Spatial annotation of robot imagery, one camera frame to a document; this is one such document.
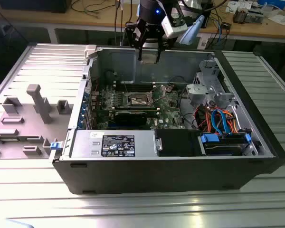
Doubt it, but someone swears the black PC case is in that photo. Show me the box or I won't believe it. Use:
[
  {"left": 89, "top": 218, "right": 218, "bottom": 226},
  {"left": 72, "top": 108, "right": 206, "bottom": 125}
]
[{"left": 48, "top": 43, "right": 285, "bottom": 195}]

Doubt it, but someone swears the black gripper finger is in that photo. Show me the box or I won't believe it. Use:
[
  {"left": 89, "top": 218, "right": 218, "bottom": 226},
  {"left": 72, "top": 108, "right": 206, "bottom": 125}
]
[
  {"left": 125, "top": 21, "right": 148, "bottom": 61},
  {"left": 148, "top": 24, "right": 177, "bottom": 63}
]

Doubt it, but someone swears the blue network cable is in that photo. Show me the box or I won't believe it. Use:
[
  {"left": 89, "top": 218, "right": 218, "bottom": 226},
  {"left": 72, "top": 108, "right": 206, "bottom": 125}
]
[{"left": 213, "top": 18, "right": 224, "bottom": 45}]

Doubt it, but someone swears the black hard disk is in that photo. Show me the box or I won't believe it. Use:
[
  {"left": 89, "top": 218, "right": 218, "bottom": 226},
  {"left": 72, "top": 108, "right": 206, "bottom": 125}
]
[{"left": 203, "top": 140, "right": 244, "bottom": 157}]

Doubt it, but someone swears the metal heat sink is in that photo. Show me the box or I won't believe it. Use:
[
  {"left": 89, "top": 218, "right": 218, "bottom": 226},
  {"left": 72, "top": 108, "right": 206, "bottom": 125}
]
[{"left": 232, "top": 6, "right": 249, "bottom": 24}]

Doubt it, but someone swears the hanging usb cable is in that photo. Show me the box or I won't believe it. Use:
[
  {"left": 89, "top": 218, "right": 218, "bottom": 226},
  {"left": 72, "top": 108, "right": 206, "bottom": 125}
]
[
  {"left": 114, "top": 0, "right": 118, "bottom": 46},
  {"left": 120, "top": 0, "right": 124, "bottom": 46}
]

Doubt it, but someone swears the thick black cable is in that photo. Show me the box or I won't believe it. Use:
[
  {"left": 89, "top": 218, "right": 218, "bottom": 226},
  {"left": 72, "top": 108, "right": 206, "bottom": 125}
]
[{"left": 178, "top": 89, "right": 201, "bottom": 131}]

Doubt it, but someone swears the CPU socket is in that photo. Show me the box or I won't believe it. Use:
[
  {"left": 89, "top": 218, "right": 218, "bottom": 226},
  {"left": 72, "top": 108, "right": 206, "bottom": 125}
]
[{"left": 124, "top": 90, "right": 156, "bottom": 107}]

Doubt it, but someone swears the black upright box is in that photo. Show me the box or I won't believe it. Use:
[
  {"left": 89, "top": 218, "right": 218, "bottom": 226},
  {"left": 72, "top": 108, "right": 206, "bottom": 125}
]
[{"left": 203, "top": 0, "right": 215, "bottom": 29}]

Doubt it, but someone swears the blue case latch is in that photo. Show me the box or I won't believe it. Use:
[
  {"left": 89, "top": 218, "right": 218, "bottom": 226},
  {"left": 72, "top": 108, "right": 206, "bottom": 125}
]
[{"left": 50, "top": 141, "right": 63, "bottom": 151}]

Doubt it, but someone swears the blue flat wire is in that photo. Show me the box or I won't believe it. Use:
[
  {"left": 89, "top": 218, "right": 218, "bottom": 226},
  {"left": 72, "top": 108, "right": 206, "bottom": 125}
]
[
  {"left": 210, "top": 108, "right": 223, "bottom": 133},
  {"left": 218, "top": 109, "right": 231, "bottom": 136}
]

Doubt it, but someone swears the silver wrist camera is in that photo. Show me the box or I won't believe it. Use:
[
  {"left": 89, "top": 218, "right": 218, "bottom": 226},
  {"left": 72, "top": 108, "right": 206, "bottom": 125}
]
[{"left": 161, "top": 13, "right": 188, "bottom": 38}]

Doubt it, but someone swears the metal disk bay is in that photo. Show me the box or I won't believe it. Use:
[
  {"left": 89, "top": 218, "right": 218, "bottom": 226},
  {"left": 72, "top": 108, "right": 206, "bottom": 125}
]
[{"left": 185, "top": 59, "right": 242, "bottom": 114}]

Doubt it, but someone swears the pale grey case latch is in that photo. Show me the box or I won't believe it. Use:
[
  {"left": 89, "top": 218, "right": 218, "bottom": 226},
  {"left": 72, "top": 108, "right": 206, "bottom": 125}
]
[{"left": 84, "top": 44, "right": 97, "bottom": 60}]

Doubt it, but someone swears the large black box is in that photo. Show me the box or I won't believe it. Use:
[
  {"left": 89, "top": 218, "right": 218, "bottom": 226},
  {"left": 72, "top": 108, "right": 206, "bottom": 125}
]
[{"left": 0, "top": 0, "right": 71, "bottom": 14}]

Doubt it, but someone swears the silver power supply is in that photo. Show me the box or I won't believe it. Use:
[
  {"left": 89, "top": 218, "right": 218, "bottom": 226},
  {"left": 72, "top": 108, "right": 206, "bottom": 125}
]
[{"left": 70, "top": 129, "right": 157, "bottom": 159}]

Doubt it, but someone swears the grey circuit module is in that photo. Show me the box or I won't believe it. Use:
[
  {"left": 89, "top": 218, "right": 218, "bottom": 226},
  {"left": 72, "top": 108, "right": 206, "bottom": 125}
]
[{"left": 247, "top": 7, "right": 264, "bottom": 25}]

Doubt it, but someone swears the grey parts rack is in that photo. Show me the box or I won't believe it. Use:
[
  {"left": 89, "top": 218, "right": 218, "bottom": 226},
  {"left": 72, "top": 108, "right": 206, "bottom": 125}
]
[{"left": 0, "top": 84, "right": 75, "bottom": 160}]

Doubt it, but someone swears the red wire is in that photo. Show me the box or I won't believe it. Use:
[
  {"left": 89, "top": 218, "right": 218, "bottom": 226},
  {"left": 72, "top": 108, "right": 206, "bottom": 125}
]
[{"left": 192, "top": 104, "right": 206, "bottom": 124}]

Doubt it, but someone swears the black graphics card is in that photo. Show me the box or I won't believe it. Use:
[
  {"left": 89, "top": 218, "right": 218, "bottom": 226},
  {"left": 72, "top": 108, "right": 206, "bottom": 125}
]
[{"left": 113, "top": 109, "right": 148, "bottom": 127}]

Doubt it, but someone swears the blue disk carrier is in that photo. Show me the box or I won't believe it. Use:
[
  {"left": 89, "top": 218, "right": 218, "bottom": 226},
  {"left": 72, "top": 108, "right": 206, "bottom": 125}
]
[{"left": 199, "top": 133, "right": 253, "bottom": 156}]

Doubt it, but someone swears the green motherboard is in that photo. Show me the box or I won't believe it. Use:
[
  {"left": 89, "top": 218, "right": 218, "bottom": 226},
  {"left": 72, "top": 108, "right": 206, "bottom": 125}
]
[{"left": 90, "top": 82, "right": 190, "bottom": 131}]

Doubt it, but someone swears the small black adapter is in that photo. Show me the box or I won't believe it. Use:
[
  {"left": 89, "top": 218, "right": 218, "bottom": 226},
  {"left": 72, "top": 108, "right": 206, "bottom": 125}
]
[{"left": 220, "top": 21, "right": 233, "bottom": 31}]

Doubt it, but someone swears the white paper sheet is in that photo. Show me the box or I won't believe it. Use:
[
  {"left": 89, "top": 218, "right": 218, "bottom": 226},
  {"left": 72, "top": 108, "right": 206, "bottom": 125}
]
[
  {"left": 225, "top": 0, "right": 244, "bottom": 13},
  {"left": 267, "top": 13, "right": 285, "bottom": 26}
]

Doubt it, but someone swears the orange wire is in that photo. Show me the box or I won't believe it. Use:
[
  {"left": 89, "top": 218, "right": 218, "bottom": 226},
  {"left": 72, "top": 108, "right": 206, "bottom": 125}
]
[
  {"left": 222, "top": 108, "right": 240, "bottom": 134},
  {"left": 203, "top": 106, "right": 213, "bottom": 131}
]

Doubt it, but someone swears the black plastic box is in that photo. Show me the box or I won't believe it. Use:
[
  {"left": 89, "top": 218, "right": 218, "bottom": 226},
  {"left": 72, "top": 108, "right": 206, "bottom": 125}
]
[{"left": 154, "top": 129, "right": 203, "bottom": 157}]

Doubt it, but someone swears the wooden desk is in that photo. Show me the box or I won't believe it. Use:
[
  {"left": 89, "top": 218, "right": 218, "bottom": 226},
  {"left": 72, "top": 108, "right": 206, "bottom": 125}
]
[{"left": 0, "top": 0, "right": 285, "bottom": 46}]

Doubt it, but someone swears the pale blue teach pendant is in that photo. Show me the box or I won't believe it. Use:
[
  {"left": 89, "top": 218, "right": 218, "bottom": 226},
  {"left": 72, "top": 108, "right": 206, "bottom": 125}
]
[{"left": 4, "top": 218, "right": 35, "bottom": 228}]

